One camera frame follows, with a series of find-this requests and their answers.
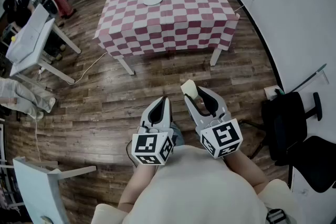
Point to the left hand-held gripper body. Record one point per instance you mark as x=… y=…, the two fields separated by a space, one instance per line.
x=147 y=145

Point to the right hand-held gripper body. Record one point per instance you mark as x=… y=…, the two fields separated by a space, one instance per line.
x=223 y=136

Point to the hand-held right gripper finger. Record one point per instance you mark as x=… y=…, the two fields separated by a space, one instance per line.
x=194 y=113
x=210 y=102

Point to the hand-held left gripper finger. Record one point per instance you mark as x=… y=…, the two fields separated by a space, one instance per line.
x=170 y=115
x=146 y=116

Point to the small cream object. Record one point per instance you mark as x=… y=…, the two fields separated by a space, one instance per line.
x=189 y=89

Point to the person's right forearm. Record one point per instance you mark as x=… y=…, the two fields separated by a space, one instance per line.
x=246 y=170

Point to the person's left forearm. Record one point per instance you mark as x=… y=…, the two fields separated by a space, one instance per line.
x=134 y=186

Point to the person's cream shirt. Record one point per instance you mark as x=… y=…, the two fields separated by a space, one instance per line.
x=197 y=191

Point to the beige floor socket board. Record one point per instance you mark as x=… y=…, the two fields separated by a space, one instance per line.
x=270 y=91

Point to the red white checkered tablecloth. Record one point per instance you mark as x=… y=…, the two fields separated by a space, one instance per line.
x=168 y=23

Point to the white power strip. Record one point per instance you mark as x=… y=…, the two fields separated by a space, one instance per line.
x=41 y=70

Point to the small white table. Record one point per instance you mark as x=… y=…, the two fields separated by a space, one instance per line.
x=36 y=191

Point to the white desk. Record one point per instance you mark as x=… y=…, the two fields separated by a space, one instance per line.
x=43 y=49

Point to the white box with small logo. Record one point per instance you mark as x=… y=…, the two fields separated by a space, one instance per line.
x=23 y=44

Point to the black white office chair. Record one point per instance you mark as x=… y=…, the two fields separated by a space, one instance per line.
x=51 y=5

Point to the plain white box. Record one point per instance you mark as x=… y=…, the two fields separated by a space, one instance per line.
x=39 y=17

